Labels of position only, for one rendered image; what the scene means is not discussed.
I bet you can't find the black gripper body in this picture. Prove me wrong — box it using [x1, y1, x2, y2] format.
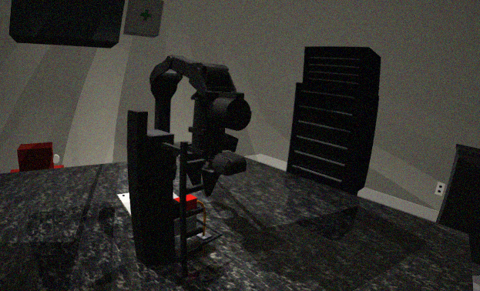
[186, 122, 247, 176]

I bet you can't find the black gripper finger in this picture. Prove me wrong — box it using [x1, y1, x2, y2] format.
[186, 166, 203, 186]
[201, 168, 220, 197]

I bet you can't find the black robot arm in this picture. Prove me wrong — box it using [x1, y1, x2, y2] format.
[149, 55, 252, 152]

